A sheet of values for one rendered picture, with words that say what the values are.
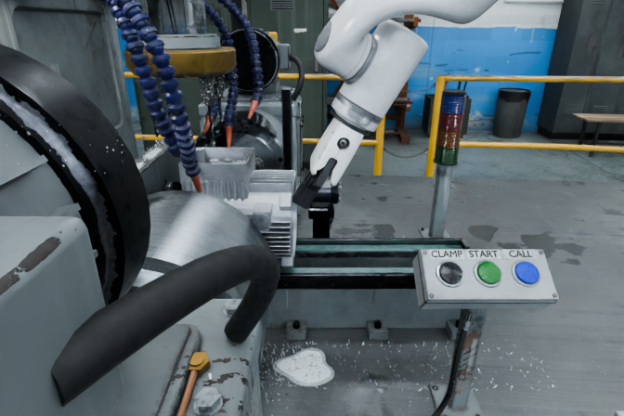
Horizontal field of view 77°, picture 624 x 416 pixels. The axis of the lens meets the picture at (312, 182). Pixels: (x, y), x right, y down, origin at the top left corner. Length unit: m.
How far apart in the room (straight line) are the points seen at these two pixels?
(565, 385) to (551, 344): 0.10
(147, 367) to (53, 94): 0.17
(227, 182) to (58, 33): 0.36
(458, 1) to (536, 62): 5.61
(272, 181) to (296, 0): 3.09
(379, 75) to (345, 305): 0.45
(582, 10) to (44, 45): 5.54
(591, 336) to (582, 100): 5.13
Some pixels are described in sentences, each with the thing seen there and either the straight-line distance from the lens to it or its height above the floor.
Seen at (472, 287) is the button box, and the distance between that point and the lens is 0.57.
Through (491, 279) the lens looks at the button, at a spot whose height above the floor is 1.07.
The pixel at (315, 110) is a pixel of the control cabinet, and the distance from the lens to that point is 3.79.
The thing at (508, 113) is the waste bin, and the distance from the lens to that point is 5.72.
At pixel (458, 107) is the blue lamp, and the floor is 1.18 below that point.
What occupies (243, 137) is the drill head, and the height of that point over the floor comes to 1.12.
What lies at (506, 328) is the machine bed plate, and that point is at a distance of 0.94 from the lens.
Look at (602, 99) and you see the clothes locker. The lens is 6.06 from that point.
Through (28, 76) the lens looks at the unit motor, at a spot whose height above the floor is 1.35.
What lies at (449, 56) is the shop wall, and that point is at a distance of 5.79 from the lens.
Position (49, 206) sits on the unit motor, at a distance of 0.20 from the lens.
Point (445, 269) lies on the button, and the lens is 0.55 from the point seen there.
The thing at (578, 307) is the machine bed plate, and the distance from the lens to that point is 1.07.
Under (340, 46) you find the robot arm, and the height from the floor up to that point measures 1.34.
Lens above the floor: 1.37
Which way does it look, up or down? 22 degrees down
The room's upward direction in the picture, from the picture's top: straight up
